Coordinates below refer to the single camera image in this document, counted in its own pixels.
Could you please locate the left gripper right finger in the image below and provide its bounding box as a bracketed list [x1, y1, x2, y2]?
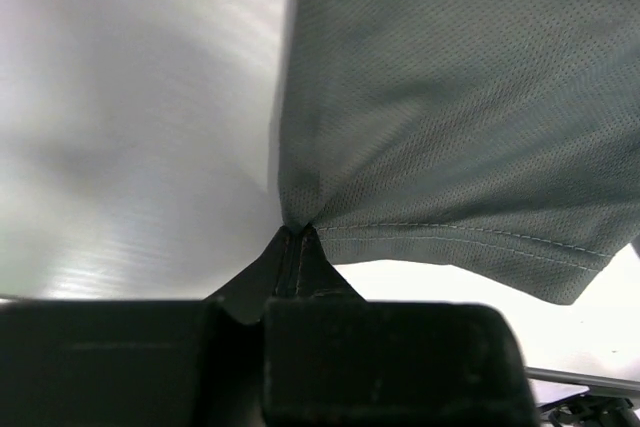
[294, 225, 364, 301]

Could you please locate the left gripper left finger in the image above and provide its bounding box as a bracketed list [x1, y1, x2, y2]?
[207, 227, 293, 325]

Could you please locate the dark grey t-shirt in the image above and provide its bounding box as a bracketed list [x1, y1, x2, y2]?
[278, 0, 639, 305]

